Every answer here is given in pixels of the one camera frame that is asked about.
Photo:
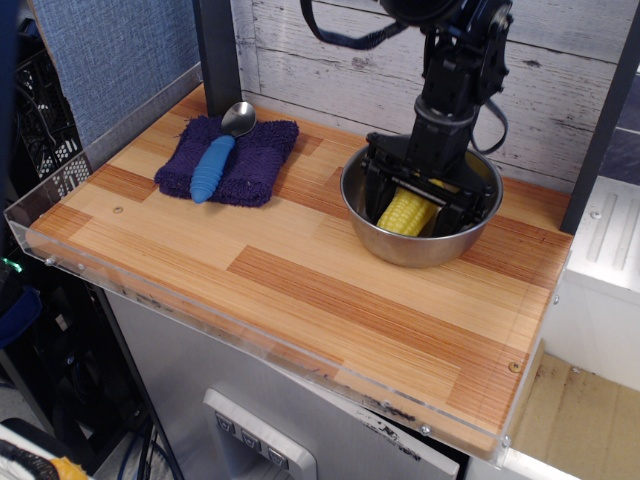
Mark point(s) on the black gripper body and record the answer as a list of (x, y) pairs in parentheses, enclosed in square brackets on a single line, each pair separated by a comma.
[(432, 158)]

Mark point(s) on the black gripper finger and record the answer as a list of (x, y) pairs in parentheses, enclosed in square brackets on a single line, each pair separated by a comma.
[(380, 189), (453, 219)]

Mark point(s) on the yellow plastic corn cob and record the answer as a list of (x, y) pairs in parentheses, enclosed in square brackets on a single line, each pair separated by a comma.
[(407, 214)]

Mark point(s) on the purple towel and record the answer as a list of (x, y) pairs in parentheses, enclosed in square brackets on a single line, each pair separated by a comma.
[(252, 167)]

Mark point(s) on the blue handled metal spoon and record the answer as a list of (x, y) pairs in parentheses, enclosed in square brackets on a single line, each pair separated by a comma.
[(239, 120)]

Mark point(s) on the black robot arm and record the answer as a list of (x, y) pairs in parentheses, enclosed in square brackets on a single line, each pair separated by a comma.
[(464, 66)]

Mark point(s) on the stainless steel bowl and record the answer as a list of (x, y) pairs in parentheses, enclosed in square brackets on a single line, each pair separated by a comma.
[(426, 250)]

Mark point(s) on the clear acrylic table guard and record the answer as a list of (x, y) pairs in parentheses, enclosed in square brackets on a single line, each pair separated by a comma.
[(446, 349)]

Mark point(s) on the white plastic unit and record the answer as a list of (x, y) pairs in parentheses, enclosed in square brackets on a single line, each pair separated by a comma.
[(593, 319)]

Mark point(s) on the stainless steel cabinet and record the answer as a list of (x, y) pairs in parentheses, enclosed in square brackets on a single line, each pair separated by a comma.
[(220, 409)]

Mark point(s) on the blue fabric panel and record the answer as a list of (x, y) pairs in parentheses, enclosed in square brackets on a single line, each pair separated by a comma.
[(111, 57)]

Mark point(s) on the yellow object bottom left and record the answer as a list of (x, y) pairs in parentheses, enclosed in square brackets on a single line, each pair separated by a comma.
[(67, 470)]

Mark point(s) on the dark right vertical post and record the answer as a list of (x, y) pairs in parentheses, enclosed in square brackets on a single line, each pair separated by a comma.
[(609, 115)]

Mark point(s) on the dark grey vertical post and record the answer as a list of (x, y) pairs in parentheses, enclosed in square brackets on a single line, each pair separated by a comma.
[(218, 54)]

